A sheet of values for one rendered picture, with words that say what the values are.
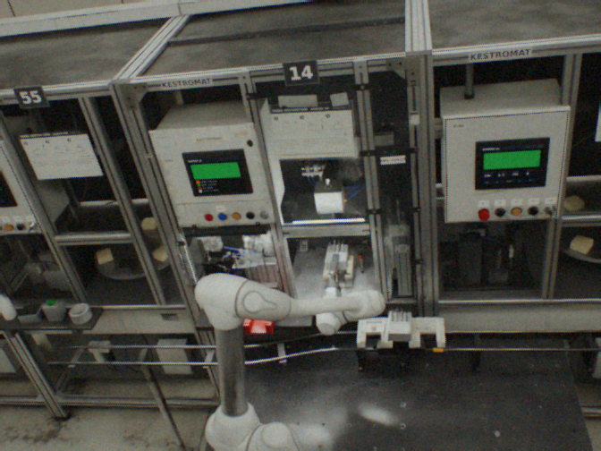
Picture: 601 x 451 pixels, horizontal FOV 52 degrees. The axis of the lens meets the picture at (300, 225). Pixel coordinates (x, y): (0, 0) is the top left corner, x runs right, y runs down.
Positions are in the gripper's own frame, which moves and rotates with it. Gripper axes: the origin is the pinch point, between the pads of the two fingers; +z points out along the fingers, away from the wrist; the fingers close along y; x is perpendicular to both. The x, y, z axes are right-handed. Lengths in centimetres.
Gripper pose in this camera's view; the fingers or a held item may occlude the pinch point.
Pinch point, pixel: (336, 263)
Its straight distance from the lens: 280.6
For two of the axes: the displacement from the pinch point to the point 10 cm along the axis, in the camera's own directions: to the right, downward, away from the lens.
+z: 1.4, -6.0, 7.8
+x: -9.8, 0.4, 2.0
